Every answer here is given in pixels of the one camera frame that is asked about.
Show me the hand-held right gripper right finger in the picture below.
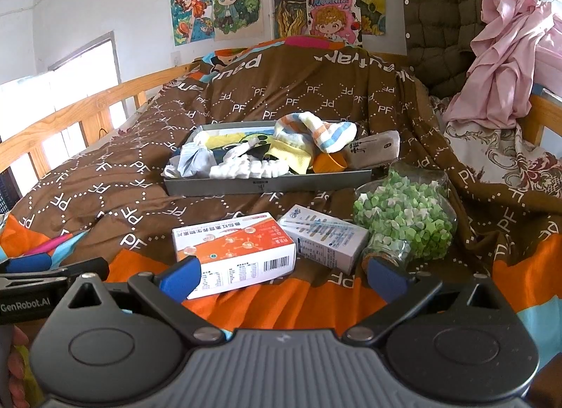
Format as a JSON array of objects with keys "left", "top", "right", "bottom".
[{"left": 341, "top": 255, "right": 513, "bottom": 342}]

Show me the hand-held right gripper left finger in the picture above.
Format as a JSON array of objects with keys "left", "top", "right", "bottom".
[{"left": 56, "top": 254, "right": 227, "bottom": 346}]

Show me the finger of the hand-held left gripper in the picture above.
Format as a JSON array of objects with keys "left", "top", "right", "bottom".
[{"left": 0, "top": 257, "right": 109, "bottom": 288}]

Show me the white ruffled sock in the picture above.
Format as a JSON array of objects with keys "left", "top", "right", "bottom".
[{"left": 210, "top": 156, "right": 289, "bottom": 180}]

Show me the orange sock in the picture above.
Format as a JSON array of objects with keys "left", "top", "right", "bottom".
[{"left": 313, "top": 151, "right": 347, "bottom": 174}]

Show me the beige printed sock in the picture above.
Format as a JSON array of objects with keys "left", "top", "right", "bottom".
[{"left": 342, "top": 129, "right": 401, "bottom": 170}]

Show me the yellow sock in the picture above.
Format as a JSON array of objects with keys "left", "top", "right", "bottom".
[{"left": 266, "top": 138, "right": 319, "bottom": 175}]

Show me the striped pastel sock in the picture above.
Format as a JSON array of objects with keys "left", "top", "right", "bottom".
[{"left": 274, "top": 111, "right": 358, "bottom": 155}]

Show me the person's left hand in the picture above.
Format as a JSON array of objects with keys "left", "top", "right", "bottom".
[{"left": 11, "top": 325, "right": 40, "bottom": 408}]

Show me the orange and white box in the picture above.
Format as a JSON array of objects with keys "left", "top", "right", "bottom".
[{"left": 171, "top": 212, "right": 296, "bottom": 301}]

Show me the glass jar of green stars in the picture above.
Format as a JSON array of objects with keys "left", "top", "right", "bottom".
[{"left": 353, "top": 161, "right": 459, "bottom": 274}]

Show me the white and blue box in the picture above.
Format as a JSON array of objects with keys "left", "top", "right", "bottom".
[{"left": 277, "top": 205, "right": 370, "bottom": 274}]

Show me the black plastic crate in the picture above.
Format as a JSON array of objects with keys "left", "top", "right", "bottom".
[{"left": 0, "top": 168, "right": 20, "bottom": 215}]

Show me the cartoon frog picture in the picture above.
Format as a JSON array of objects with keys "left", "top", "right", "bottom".
[{"left": 205, "top": 132, "right": 274, "bottom": 151}]

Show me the floral bedsheet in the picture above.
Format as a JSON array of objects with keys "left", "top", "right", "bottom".
[{"left": 430, "top": 94, "right": 562, "bottom": 215}]

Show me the window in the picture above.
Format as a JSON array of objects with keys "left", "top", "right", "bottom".
[{"left": 0, "top": 32, "right": 121, "bottom": 145}]

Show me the brown printed blanket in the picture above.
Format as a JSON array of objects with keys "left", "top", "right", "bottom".
[{"left": 0, "top": 37, "right": 562, "bottom": 347}]

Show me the pink garment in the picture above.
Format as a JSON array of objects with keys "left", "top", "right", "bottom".
[{"left": 443, "top": 0, "right": 562, "bottom": 130}]

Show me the brown quilted jacket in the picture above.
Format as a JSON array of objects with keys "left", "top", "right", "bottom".
[{"left": 397, "top": 0, "right": 534, "bottom": 97}]

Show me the wooden bed rail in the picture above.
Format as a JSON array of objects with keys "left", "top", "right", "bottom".
[
  {"left": 522, "top": 92, "right": 562, "bottom": 147},
  {"left": 0, "top": 61, "right": 203, "bottom": 180}
]

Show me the pink blond figure wall poster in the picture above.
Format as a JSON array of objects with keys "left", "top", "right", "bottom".
[{"left": 306, "top": 0, "right": 364, "bottom": 46}]

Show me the orange-haired girl wall poster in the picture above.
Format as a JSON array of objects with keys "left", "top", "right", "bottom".
[{"left": 171, "top": 0, "right": 217, "bottom": 47}]

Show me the blond figure green wall poster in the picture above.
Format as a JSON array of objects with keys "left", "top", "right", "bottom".
[{"left": 211, "top": 0, "right": 269, "bottom": 42}]

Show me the orange and dark wall poster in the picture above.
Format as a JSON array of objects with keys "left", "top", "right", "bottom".
[{"left": 272, "top": 0, "right": 387, "bottom": 40}]

